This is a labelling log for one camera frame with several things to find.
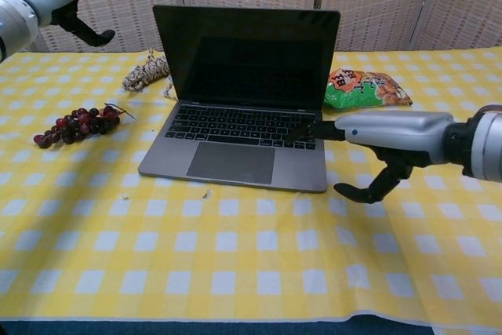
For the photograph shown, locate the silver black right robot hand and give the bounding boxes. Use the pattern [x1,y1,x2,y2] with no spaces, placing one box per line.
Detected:
[284,111,457,205]

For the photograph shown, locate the grey laptop computer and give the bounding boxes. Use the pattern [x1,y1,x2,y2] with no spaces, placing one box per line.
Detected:
[137,4,341,194]

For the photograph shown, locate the yellow checkered tablecloth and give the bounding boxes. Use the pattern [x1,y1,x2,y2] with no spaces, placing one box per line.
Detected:
[0,49,502,324]

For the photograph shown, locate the green orange snack bag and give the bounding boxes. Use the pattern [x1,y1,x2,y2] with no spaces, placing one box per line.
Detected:
[322,68,413,110]

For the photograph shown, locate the woven beige folding screen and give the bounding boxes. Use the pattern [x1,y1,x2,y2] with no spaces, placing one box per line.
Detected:
[0,0,502,53]

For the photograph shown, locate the dark red grape bunch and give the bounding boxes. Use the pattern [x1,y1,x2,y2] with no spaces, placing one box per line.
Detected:
[33,102,137,150]

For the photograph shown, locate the white brown braided rope coil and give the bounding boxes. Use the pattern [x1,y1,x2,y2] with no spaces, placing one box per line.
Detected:
[122,48,176,101]

